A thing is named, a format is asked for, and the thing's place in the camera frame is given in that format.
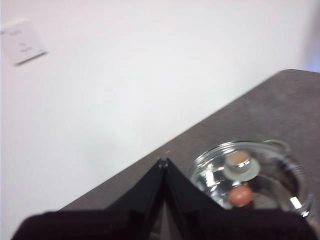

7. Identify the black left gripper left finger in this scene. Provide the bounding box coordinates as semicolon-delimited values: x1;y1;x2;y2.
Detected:
11;157;167;240

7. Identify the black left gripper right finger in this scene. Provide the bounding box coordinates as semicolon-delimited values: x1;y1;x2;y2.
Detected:
164;157;316;240

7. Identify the brown egg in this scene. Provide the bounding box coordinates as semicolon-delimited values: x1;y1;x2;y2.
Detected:
228;186;253;208

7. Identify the glass lid with round knob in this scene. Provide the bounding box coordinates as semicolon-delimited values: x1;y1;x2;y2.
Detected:
188;140;314;218

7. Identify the pale green electric pot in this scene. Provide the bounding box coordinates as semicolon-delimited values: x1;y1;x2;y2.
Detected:
187;139;316;219

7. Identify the white wall socket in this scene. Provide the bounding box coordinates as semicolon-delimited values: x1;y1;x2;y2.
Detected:
0;19;49;67

